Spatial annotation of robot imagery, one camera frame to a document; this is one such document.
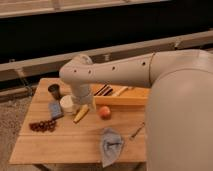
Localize dark brown cup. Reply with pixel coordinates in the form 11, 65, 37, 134
48, 84, 61, 100

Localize yellow plastic tray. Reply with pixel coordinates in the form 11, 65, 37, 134
94, 87, 149, 106

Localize yellow banana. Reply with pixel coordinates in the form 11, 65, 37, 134
73, 105, 89, 123

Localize light blue cloth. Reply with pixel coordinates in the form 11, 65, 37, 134
100, 128, 124, 168

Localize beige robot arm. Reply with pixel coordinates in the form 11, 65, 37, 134
59, 50, 213, 171

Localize bunch of red grapes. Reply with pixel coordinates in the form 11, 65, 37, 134
29, 120, 57, 132

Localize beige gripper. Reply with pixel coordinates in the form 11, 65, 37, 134
71, 84, 96, 109

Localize utensils in tray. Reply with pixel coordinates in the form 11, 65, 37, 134
94, 85, 128, 96

